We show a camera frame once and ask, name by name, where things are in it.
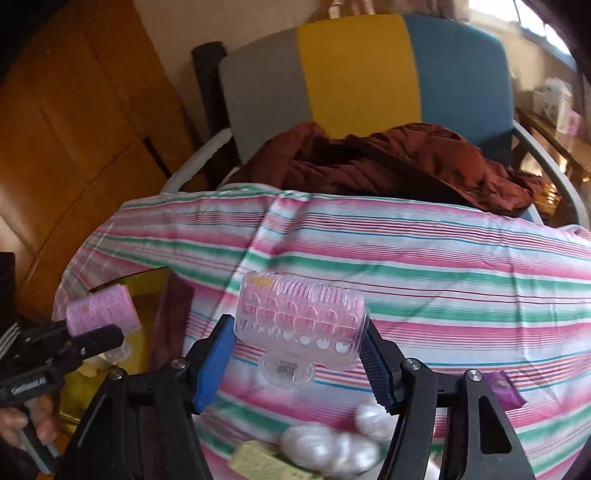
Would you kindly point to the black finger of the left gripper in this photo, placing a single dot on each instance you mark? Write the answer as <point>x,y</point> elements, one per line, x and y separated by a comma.
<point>76,349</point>

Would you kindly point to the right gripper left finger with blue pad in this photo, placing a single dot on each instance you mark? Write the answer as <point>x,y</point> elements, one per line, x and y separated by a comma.
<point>208,359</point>

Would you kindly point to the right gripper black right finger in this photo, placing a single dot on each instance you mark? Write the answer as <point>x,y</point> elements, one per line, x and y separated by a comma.
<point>384,364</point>

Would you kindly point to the pink hair roller end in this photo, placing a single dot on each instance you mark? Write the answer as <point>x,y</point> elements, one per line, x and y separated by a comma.
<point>110,306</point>

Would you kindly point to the pink hair roller with clip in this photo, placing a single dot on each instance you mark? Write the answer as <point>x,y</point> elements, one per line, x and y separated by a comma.
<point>299,324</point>

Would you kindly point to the clear plastic bag wad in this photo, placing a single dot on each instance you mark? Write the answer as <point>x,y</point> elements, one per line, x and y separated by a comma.
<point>322,449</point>

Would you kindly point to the person left hand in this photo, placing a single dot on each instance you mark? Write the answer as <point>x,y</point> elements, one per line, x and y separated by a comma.
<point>13,421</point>

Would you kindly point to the gold tin box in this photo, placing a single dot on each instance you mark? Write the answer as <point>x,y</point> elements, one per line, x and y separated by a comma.
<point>162,301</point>

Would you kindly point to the striped pink green tablecloth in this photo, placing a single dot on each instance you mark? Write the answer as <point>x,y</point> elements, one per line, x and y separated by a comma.
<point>454,287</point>

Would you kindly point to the green beige medicine box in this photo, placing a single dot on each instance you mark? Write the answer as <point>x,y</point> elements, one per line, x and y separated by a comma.
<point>255,461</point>

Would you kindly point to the purple snack packet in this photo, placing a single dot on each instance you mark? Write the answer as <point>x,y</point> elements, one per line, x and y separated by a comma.
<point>505,390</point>

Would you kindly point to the dark red jacket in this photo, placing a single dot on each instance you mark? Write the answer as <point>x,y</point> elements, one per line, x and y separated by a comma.
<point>417,161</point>

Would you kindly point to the orange wooden wardrobe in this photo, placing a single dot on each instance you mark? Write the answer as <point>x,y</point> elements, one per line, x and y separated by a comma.
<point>89,120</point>

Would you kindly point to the wooden side desk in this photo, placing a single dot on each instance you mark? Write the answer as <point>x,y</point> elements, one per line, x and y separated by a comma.
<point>574,150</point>

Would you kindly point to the grey yellow blue chair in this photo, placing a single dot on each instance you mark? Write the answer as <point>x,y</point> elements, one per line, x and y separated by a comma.
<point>359,76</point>

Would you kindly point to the white boxes on desk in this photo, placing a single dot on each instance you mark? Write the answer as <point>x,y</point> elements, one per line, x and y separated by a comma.
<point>555,103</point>

